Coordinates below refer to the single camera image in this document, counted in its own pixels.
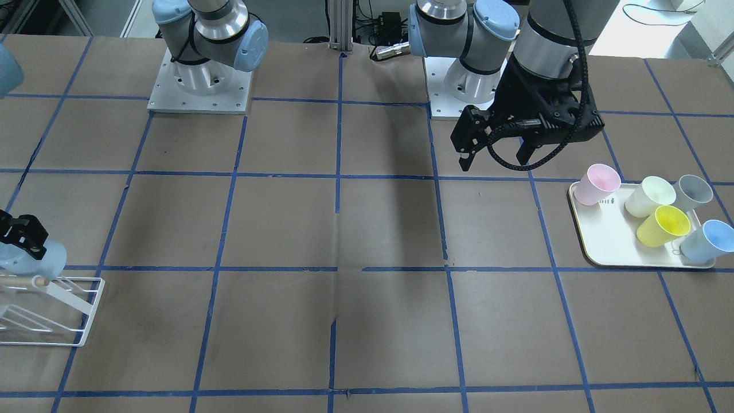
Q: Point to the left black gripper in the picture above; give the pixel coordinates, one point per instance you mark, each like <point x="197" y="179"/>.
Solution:
<point x="523" y="86"/>

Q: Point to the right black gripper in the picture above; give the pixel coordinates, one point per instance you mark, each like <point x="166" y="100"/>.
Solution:
<point x="18" y="231"/>

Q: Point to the light blue cup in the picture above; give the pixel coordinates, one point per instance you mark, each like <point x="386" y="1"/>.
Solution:
<point x="21" y="263"/>
<point x="712" y="239"/>

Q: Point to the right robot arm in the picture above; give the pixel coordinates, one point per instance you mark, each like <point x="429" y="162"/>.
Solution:
<point x="213" y="47"/>

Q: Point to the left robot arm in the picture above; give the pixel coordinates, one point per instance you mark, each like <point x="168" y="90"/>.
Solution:
<point x="484" y="34"/>

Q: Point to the pink cup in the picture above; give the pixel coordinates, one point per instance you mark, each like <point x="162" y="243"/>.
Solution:
<point x="597" y="183"/>

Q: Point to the cream white cup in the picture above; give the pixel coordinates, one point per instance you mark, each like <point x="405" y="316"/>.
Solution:
<point x="652" y="193"/>

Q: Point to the yellow cup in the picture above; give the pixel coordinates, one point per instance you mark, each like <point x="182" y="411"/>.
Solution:
<point x="665" y="224"/>

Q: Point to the grey cup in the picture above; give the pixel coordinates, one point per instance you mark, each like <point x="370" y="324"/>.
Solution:
<point x="691" y="192"/>

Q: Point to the cream plastic tray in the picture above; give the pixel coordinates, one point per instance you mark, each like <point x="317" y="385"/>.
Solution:
<point x="607" y="234"/>

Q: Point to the white wire cup rack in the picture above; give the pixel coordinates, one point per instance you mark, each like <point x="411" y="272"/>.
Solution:
<point x="37" y="311"/>

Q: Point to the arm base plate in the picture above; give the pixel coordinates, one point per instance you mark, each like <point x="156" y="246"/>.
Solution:
<point x="451" y="87"/>
<point x="209" y="88"/>

